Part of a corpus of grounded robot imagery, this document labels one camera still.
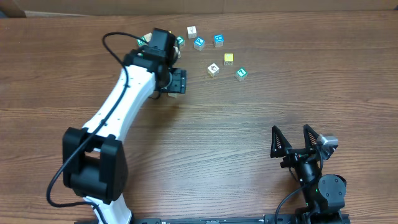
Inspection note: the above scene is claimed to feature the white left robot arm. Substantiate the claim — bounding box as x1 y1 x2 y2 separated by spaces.
62 65 159 223

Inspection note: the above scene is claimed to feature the green 4 wooden block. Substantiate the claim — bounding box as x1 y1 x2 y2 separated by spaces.
176 36 185 49

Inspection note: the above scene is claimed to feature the green R wooden block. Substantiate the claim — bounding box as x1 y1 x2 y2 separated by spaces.
168 93 178 98

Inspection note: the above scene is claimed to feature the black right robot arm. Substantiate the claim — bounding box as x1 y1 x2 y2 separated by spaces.
270 124 350 223

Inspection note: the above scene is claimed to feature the green top corner block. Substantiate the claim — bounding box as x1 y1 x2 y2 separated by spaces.
137 37 147 47

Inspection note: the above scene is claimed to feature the yellow top wooden block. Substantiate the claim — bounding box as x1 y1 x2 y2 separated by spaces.
224 53 234 65

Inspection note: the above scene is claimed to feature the blue P wooden block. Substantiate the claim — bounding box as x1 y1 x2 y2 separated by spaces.
193 37 205 51

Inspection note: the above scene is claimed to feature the blue top wooden block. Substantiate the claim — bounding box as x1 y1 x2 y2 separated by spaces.
213 34 224 47

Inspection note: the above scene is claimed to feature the white bulb picture block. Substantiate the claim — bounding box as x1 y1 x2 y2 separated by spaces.
187 26 197 39

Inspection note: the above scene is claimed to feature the white block green 2 side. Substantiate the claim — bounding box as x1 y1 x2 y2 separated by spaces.
144 33 152 42

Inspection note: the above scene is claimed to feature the white X wooden block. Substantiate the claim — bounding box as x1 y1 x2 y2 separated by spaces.
174 46 181 58

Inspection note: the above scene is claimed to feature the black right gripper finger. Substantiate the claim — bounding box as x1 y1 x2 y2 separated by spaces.
270 126 292 158
303 124 319 149

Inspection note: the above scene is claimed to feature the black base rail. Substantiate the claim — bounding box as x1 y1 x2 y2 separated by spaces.
74 213 351 224

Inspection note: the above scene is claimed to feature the white hand picture block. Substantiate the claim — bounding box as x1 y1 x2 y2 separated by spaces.
207 63 220 77

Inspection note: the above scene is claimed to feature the green 7 wooden block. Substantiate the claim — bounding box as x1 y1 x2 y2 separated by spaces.
235 67 248 82

